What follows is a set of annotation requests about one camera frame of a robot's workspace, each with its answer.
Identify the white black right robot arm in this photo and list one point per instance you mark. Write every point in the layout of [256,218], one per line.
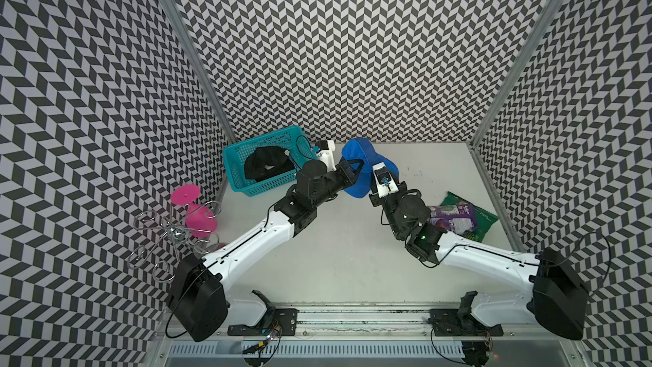
[545,288]

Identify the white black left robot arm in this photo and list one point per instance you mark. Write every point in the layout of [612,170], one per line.
[200,297]

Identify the purple snack packet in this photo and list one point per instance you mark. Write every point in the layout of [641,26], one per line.
[456,219]

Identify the blue baseball cap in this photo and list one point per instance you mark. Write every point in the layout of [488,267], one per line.
[362,149]

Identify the green snack bag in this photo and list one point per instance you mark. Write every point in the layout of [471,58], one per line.
[482,220]

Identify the aluminium corner post right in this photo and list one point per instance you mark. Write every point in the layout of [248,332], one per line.
[543,23]

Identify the pink goblet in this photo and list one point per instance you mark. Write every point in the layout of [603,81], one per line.
[200,219]

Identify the black baseball cap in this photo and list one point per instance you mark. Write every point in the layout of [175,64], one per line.
[267,162]

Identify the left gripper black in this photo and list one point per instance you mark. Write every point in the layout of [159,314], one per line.
[347,177]

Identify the silver wire rack stand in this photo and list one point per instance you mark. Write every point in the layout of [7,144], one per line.
[169,237]

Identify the aluminium corner post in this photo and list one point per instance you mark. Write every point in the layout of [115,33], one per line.
[176,21]
[543,23]

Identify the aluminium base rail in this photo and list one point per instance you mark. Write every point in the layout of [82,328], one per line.
[358,334]

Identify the teal plastic basket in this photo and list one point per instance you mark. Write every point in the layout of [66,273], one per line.
[291,138]

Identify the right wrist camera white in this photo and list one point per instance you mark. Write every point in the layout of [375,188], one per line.
[383,178]

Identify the aluminium corner post left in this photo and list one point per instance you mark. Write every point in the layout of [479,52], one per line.
[176,21]

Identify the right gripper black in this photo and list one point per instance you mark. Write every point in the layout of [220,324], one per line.
[375,199]

